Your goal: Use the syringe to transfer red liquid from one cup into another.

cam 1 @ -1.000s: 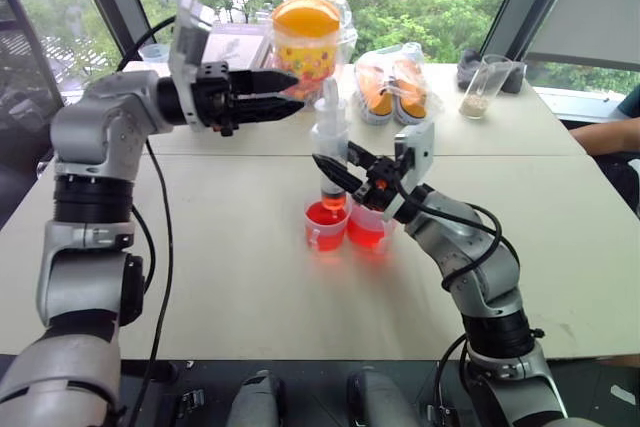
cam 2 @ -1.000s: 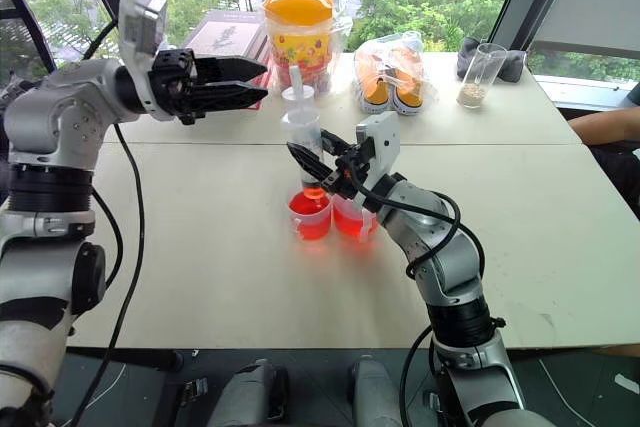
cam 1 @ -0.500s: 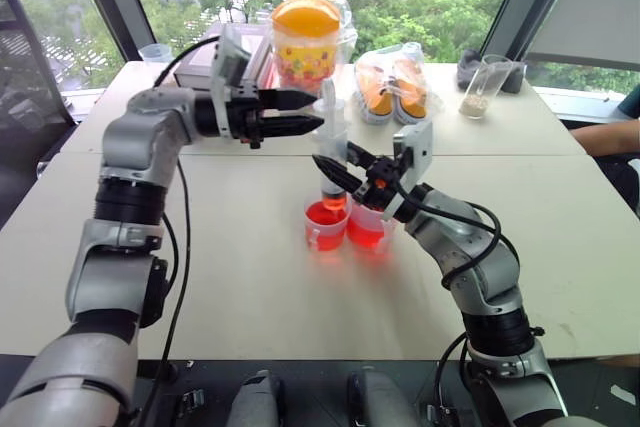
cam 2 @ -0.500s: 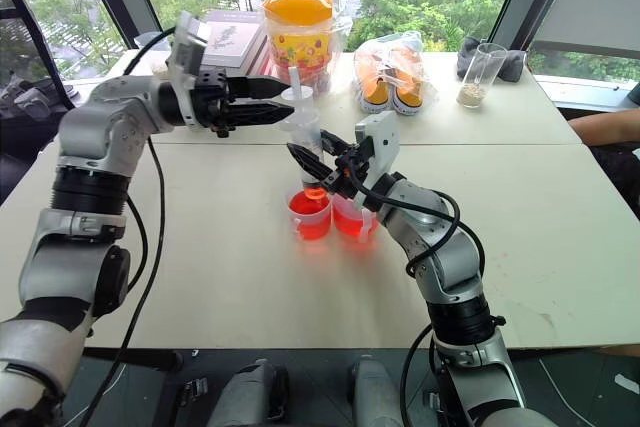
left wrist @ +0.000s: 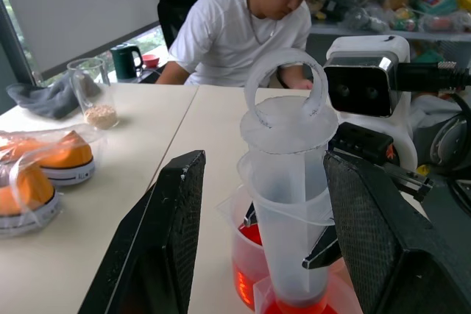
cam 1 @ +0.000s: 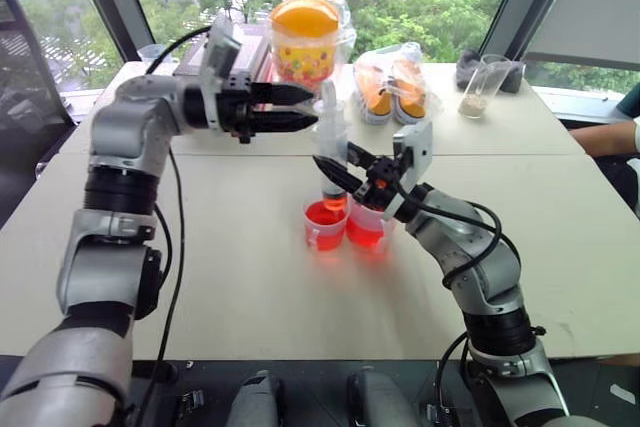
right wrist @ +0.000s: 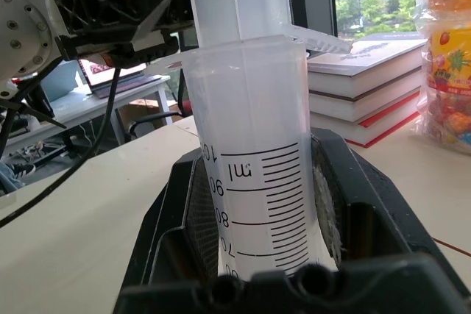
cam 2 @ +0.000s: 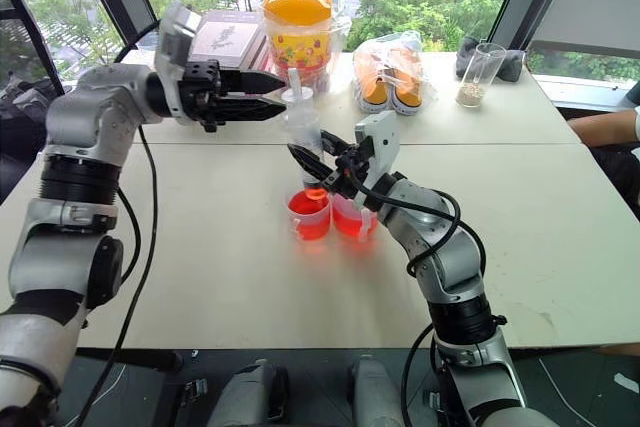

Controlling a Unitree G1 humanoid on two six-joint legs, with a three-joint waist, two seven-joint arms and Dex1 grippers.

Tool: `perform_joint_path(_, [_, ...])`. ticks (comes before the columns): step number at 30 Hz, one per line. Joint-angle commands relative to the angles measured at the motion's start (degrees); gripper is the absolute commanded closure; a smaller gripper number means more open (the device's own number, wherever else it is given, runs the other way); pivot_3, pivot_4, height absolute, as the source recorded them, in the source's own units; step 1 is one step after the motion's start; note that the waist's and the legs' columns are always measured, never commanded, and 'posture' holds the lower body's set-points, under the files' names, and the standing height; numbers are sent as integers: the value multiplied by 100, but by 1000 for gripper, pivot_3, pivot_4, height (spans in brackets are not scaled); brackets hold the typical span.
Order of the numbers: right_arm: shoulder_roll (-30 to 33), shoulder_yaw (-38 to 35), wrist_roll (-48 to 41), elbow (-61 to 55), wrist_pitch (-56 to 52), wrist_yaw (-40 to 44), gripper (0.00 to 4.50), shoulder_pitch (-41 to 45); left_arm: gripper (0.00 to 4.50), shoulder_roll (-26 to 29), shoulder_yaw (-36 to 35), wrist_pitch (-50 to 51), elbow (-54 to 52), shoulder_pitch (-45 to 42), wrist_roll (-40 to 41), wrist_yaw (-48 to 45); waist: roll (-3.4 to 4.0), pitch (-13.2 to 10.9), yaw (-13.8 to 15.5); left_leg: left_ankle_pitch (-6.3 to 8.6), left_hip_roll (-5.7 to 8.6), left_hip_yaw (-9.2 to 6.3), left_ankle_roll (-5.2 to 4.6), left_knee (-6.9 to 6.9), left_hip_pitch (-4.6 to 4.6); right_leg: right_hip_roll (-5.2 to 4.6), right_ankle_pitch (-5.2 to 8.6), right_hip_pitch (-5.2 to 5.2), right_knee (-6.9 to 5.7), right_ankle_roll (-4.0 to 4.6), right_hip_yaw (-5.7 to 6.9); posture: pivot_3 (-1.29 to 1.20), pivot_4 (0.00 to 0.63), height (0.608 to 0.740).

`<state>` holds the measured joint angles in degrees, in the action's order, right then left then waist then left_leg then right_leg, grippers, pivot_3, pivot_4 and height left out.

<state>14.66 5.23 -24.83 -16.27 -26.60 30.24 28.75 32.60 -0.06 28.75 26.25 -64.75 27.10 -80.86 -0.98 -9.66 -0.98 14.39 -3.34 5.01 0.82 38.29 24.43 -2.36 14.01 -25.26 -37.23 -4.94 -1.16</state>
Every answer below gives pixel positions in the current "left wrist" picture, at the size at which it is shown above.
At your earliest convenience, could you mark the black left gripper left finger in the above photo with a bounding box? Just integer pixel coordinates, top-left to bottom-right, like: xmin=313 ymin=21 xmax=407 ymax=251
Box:
xmin=77 ymin=150 xmax=207 ymax=314

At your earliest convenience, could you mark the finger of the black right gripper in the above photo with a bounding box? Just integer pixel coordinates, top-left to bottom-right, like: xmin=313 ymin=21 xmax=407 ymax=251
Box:
xmin=243 ymin=201 xmax=258 ymax=226
xmin=301 ymin=225 xmax=345 ymax=270

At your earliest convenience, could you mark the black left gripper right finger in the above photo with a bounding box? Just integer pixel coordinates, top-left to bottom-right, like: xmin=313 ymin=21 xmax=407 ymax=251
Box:
xmin=322 ymin=151 xmax=471 ymax=314

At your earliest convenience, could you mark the large translucent plastic syringe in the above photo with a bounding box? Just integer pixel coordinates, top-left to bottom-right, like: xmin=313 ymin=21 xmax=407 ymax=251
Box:
xmin=237 ymin=47 xmax=339 ymax=310

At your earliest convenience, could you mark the translucent cup with red liquid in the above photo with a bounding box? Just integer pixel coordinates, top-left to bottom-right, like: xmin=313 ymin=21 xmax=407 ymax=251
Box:
xmin=252 ymin=273 xmax=364 ymax=314
xmin=215 ymin=183 xmax=269 ymax=311

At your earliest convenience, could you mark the white shelf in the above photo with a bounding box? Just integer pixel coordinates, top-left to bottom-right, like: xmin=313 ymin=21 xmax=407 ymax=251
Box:
xmin=308 ymin=21 xmax=471 ymax=43

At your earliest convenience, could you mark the orange item in plastic bag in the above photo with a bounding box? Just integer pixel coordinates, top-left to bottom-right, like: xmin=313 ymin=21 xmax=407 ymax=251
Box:
xmin=0 ymin=161 xmax=62 ymax=238
xmin=0 ymin=128 xmax=96 ymax=187

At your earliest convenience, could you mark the glass beaker with grains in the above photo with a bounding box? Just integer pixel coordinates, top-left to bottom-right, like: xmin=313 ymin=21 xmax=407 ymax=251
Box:
xmin=66 ymin=57 xmax=121 ymax=131

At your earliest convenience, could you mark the person in white t-shirt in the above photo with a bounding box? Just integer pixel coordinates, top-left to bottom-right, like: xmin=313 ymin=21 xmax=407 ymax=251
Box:
xmin=154 ymin=0 xmax=334 ymax=90

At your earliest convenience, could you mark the dark green electric kettle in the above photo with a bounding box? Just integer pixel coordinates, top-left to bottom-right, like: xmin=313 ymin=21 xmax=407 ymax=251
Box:
xmin=109 ymin=43 xmax=144 ymax=80

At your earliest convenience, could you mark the grey cloth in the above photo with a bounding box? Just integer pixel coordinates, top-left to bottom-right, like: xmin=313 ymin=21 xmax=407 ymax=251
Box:
xmin=5 ymin=71 xmax=102 ymax=121

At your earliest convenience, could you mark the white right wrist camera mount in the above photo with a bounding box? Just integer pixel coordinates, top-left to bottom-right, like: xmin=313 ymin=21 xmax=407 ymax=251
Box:
xmin=325 ymin=34 xmax=419 ymax=171

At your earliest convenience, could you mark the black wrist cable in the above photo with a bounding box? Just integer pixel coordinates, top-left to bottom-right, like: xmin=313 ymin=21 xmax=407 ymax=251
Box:
xmin=397 ymin=60 xmax=471 ymax=116

